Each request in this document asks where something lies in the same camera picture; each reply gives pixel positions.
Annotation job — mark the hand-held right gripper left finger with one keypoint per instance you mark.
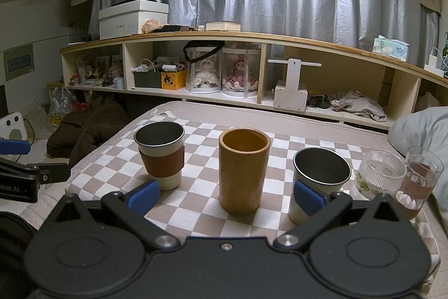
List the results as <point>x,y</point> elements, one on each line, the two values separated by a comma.
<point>144,196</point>

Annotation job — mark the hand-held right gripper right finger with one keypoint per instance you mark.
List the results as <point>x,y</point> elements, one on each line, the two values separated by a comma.
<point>308,197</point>

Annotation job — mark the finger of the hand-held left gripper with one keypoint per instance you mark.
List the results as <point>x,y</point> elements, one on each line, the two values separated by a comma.
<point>14,146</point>
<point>38,173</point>

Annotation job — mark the clear ribbed glass cup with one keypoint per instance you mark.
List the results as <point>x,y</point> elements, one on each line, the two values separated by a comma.
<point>379,173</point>

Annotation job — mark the white steel cup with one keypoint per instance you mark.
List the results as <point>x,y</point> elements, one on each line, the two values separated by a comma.
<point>332,185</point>

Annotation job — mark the white cup with brown sleeve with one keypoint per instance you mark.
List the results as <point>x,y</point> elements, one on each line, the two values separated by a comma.
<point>159,162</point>

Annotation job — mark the tan wooden cup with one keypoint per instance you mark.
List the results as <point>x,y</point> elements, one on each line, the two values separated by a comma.
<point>244,176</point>

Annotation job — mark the small grey-blue cup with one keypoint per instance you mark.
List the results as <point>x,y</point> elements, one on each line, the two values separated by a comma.
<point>120,82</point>

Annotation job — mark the white speaker device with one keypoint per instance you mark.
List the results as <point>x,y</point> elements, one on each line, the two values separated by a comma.
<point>12,125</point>

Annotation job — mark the clear plastic bag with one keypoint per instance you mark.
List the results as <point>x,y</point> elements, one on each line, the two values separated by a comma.
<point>38,117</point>

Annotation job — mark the plastic bag with smiley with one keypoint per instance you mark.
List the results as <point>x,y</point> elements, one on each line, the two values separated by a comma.
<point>61,110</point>

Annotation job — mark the beige checkered blanket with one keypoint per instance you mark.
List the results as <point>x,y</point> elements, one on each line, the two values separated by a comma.
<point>199,159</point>

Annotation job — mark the dark brown jacket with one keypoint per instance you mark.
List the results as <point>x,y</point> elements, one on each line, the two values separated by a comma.
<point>94,127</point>

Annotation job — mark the grey crumpled clothes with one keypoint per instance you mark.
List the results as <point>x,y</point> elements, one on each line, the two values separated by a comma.
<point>360,106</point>

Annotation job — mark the pale wooden stand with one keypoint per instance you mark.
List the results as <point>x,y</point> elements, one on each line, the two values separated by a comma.
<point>292,88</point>

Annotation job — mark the clear glass with pink sleeve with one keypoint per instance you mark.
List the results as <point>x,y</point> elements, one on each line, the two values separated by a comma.
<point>418,180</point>

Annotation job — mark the row of picture cards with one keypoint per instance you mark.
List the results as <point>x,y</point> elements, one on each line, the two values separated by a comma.
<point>98,66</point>

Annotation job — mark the dark green storage box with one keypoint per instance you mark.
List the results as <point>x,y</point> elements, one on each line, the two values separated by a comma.
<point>146,80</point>

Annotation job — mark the yellow cartoon box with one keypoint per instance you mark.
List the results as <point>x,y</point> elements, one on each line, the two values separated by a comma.
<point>173,80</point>

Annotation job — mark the light blue pillow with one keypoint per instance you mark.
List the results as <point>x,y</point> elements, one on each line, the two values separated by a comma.
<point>420,131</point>

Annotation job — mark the clear case with white doll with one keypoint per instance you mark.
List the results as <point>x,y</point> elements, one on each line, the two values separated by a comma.
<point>203,74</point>

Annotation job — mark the clear case with pink doll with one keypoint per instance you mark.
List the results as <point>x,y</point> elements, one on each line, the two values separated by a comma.
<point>239,74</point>

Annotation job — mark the tissue pack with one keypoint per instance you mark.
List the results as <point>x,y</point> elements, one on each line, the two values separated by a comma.
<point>390,49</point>

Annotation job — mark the long wooden shelf unit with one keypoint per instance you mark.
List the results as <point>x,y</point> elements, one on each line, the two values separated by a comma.
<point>245,39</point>

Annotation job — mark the crumpled orange packet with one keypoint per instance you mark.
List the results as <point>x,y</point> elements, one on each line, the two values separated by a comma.
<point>151,26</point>

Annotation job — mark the dark brown flat box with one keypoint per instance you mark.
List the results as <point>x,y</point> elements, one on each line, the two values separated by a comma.
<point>176,28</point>

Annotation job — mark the white shoe box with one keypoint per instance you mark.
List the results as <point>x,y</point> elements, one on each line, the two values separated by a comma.
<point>133,20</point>

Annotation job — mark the small white paper bag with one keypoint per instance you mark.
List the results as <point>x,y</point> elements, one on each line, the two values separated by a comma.
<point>434,62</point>

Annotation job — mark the thick book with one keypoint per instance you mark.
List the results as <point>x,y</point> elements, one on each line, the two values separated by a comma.
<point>223,25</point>

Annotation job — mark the green glass bottle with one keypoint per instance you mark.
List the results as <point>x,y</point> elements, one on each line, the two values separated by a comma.
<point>445,57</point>

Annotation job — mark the grey curtain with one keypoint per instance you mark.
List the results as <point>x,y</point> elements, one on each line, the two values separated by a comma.
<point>273,1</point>

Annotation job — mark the grey wall panel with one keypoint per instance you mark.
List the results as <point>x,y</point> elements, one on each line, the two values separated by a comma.
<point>19,62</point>

